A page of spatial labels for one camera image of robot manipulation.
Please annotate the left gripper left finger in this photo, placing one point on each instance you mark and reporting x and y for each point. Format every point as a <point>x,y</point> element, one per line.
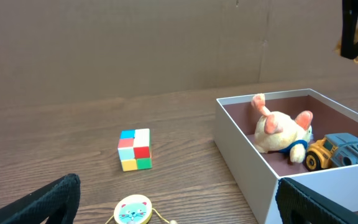
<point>55,203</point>

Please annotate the white box with pink interior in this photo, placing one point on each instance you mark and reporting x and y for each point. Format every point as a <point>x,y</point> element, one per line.
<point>257,175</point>

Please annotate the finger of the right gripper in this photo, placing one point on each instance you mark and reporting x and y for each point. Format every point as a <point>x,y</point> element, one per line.
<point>349,48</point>

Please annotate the colourful puzzle cube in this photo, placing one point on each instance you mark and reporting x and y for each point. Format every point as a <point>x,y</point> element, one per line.
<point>134,149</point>

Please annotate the cream plush pig toy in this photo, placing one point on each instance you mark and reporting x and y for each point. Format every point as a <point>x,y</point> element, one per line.
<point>278,132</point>

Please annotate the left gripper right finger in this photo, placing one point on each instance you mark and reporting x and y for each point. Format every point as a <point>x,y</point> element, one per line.
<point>297,204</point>

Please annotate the wooden cat rattle drum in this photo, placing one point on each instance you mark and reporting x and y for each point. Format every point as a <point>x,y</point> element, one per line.
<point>135,209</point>

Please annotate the yellow grey toy truck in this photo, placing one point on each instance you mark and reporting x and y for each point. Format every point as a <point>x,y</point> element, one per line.
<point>334,150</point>

